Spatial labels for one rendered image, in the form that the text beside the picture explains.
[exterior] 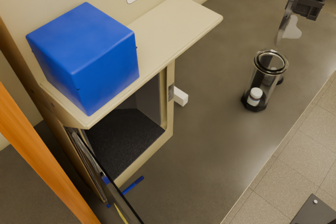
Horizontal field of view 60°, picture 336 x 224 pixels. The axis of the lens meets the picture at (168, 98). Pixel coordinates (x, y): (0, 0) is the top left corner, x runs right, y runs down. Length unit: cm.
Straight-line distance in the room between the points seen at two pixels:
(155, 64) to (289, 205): 171
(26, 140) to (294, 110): 99
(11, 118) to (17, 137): 3
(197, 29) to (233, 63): 77
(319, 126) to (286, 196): 64
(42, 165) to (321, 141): 211
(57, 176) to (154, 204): 50
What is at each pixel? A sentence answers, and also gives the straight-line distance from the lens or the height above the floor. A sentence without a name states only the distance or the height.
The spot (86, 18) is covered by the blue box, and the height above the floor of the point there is 160.
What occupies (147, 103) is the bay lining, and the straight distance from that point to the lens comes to 93.
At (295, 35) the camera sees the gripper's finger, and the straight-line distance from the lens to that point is 85.
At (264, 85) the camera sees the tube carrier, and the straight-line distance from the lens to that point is 103.
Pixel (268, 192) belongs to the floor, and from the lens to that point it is 205.
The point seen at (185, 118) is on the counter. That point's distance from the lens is 108.
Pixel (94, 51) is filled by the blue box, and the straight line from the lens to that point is 36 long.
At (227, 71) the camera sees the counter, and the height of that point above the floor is 94.
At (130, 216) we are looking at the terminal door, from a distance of 47.
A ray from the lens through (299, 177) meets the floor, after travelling 217.
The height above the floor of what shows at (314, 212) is 1.
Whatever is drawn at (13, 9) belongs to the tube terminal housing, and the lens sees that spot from 41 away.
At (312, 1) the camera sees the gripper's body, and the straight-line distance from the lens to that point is 82.
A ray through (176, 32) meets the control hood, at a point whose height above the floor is 151.
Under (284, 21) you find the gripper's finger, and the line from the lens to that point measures 83.
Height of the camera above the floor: 184
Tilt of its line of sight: 53 degrees down
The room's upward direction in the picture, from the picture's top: straight up
